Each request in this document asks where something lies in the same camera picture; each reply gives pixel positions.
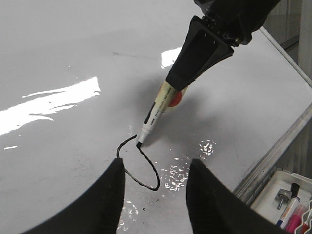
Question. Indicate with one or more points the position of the grey aluminium marker tray ledge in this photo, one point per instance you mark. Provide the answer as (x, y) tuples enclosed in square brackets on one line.
[(291, 153)]

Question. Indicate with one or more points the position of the red marker in tray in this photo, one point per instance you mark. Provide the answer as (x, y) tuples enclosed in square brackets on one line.
[(306, 226)]

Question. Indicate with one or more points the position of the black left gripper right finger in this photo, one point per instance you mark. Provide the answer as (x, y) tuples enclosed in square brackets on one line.
[(213, 209)]

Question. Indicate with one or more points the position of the grey metal bolt knob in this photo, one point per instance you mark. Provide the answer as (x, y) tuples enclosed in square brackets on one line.
[(283, 196)]

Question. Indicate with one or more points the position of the pink marker in tray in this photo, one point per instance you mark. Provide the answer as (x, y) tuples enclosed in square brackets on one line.
[(295, 219)]

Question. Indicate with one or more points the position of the white wire basket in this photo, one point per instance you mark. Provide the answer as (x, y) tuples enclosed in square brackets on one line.
[(305, 195)]

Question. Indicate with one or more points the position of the white whiteboard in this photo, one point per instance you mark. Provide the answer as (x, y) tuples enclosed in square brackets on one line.
[(78, 77)]

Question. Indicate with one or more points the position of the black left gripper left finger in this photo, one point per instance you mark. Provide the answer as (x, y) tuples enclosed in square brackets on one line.
[(96, 211)]

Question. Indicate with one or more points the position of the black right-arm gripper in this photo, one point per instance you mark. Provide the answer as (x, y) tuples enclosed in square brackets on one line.
[(209, 40)]

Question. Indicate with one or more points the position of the red magnet taped to marker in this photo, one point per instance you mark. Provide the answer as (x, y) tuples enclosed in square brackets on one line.
[(176, 100)]

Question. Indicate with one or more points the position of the white black-tipped whiteboard marker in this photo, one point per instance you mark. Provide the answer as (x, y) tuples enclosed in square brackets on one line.
[(160, 104)]

